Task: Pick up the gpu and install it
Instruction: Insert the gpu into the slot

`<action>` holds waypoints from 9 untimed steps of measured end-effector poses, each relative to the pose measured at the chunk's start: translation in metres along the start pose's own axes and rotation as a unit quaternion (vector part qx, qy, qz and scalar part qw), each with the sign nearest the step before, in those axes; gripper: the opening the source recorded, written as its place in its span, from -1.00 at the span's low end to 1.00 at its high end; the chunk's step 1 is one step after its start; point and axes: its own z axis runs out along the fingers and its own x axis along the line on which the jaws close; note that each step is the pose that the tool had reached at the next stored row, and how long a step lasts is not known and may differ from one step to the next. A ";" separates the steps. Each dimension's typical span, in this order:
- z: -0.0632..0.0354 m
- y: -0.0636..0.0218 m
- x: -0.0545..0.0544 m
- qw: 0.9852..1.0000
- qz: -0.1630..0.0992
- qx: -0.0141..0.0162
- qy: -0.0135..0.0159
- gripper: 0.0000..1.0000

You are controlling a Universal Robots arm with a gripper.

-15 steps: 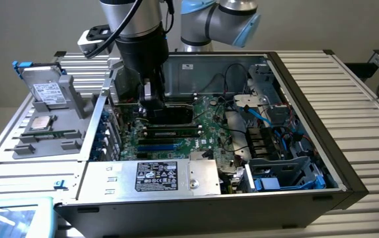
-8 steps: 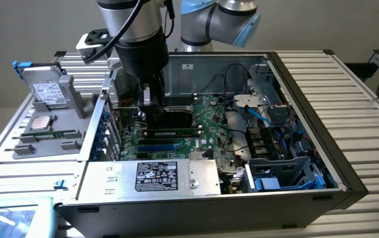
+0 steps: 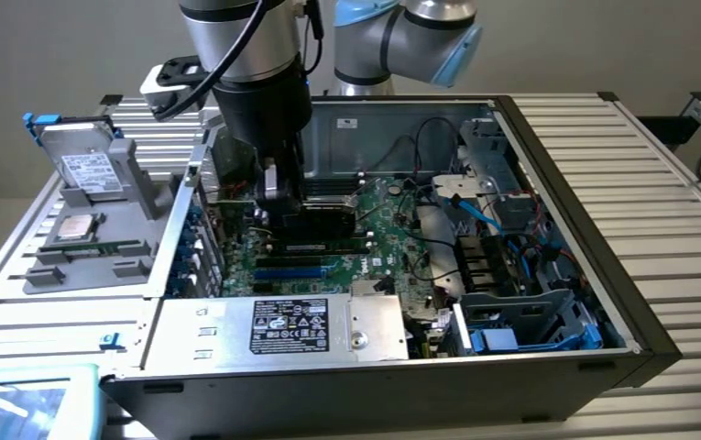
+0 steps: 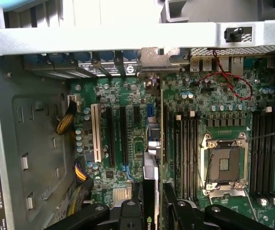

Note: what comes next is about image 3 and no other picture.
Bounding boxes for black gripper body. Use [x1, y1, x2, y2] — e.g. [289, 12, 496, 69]
[211, 63, 313, 240]

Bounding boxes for black CPU cooler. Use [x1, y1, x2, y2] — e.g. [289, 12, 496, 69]
[297, 178, 357, 240]

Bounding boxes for grey parts rack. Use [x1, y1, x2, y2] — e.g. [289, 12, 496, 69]
[21, 137, 175, 295]

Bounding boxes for black installed RAM stick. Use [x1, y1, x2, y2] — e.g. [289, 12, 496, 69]
[268, 241, 371, 257]

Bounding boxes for silver hard disk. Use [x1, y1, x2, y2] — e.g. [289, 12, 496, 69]
[38, 120, 128, 194]

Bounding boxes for black long expansion slot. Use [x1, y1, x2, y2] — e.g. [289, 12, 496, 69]
[255, 255, 321, 270]

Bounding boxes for green motherboard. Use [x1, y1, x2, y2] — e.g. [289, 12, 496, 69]
[213, 176, 437, 299]

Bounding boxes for blue expansion slot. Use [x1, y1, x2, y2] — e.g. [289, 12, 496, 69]
[252, 267, 321, 281]

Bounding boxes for silver drive cage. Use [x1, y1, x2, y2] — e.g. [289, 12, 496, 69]
[429, 115, 547, 233]

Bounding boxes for silver CPU chip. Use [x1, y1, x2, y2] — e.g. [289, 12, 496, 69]
[54, 214, 105, 240]

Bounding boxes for green RAM stick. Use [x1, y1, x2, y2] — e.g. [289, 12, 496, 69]
[37, 242, 155, 258]

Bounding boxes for silver power supply unit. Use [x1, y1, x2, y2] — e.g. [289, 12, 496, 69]
[140, 294, 411, 369]

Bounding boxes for grey slotted metal panel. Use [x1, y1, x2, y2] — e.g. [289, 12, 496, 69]
[0, 172, 199, 369]

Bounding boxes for grey disk bay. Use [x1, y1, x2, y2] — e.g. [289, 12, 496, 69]
[456, 287, 606, 355]

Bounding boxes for blue disk caddy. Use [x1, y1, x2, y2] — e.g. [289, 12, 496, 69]
[467, 325, 604, 355]

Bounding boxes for black open PC case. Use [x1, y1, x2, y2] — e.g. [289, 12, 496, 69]
[97, 93, 682, 428]

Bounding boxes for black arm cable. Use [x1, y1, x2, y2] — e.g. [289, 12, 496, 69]
[152, 0, 267, 122]

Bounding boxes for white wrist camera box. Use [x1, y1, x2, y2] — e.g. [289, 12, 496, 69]
[139, 54, 207, 123]

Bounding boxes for black looped wire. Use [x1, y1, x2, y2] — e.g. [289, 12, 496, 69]
[411, 116, 461, 176]

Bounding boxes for blue disk bracket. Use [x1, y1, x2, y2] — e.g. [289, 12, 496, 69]
[20, 113, 61, 153]

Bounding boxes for blue SATA wire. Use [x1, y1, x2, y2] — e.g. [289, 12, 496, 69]
[445, 193, 504, 237]

